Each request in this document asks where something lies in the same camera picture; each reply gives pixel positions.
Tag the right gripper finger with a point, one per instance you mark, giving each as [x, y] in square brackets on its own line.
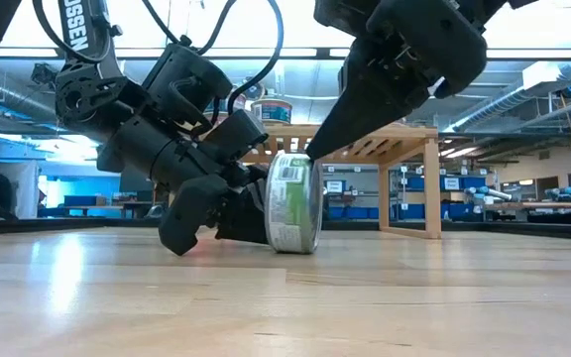
[360, 119]

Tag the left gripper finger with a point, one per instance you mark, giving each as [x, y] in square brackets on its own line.
[246, 213]
[255, 172]

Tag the green label flat-lid can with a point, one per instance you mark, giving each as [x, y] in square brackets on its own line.
[295, 208]

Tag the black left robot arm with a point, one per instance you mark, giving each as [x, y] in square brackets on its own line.
[79, 30]

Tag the grey blue background robot arm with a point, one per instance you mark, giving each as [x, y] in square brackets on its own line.
[489, 193]
[568, 193]

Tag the wooden slatted shelf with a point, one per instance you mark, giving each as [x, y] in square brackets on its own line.
[414, 133]

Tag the grey panel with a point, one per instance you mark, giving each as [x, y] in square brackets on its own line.
[129, 183]

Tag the ceiling light panel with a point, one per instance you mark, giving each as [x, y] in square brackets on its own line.
[533, 52]
[305, 52]
[23, 52]
[339, 52]

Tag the white blue sign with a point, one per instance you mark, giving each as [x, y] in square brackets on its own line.
[334, 186]

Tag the blue storage bin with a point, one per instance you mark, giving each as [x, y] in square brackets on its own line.
[355, 213]
[464, 182]

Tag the white cloth screen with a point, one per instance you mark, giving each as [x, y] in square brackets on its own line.
[25, 191]

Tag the grey ceiling pipe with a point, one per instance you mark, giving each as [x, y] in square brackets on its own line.
[563, 111]

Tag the wooden background table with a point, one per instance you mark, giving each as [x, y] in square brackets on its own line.
[538, 204]

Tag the black ceiling camera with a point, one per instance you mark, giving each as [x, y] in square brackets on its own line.
[256, 91]
[42, 74]

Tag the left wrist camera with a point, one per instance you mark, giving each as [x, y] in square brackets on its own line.
[186, 79]

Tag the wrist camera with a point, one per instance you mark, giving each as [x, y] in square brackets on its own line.
[186, 79]
[340, 15]

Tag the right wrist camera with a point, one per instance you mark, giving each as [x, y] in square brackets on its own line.
[340, 15]

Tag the silver ventilation duct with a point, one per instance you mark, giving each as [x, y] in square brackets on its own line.
[13, 96]
[503, 99]

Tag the blue ceiling camera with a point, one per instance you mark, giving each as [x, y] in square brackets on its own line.
[569, 90]

